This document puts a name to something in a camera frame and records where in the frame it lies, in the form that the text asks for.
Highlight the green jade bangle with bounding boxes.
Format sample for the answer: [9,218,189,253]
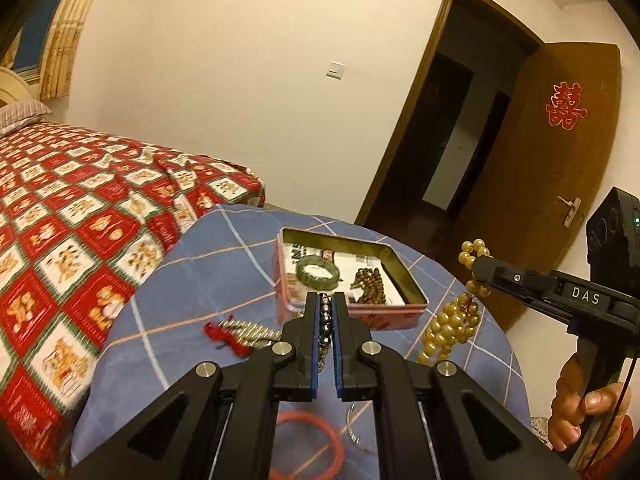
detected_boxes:
[296,256,342,292]

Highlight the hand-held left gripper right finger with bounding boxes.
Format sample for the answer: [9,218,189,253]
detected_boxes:
[334,292,581,480]

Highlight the silver chain with red tassel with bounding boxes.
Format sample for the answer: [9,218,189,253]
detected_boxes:
[202,314,284,359]

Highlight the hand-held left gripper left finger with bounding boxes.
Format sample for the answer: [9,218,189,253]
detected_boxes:
[65,292,321,480]

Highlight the blue checked tablecloth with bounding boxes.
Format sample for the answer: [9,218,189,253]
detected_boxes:
[70,202,533,480]

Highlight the bed with red quilt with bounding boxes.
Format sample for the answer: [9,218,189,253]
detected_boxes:
[0,120,266,478]

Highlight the person's right hand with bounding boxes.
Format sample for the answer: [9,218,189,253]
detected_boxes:
[547,350,626,451]

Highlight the pink tin box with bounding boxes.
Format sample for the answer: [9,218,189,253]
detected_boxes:
[272,227,430,331]

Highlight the narrow yellow floral curtain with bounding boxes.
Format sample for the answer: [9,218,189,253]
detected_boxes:
[40,0,108,101]

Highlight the yellow bead necklace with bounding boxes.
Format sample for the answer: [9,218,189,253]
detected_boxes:
[417,239,493,365]

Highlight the brown wooden door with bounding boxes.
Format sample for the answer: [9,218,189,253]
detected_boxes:
[455,42,623,333]

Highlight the red paper door decoration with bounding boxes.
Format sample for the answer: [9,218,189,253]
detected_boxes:
[545,80,590,131]

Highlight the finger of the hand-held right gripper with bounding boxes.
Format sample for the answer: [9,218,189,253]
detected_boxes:
[472,256,556,302]

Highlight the dark wooden door frame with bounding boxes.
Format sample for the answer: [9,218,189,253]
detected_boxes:
[354,0,546,231]

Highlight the brown wooden bead bracelet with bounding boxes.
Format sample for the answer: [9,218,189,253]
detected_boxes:
[350,267,389,306]

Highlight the striped pillow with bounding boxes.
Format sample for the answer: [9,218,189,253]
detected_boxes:
[0,100,53,136]

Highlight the silver bangle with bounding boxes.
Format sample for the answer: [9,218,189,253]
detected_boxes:
[345,402,368,445]

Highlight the window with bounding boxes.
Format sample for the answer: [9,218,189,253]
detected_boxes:
[10,0,76,71]

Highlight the pink bangle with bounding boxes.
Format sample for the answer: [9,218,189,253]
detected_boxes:
[272,407,345,480]

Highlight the cream wooden headboard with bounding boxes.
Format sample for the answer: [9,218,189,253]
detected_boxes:
[0,67,38,108]

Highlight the shiny dark bead bracelet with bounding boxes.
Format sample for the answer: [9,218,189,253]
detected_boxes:
[318,293,335,373]

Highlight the metal door handle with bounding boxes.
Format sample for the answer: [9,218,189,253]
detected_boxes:
[559,196,583,228]

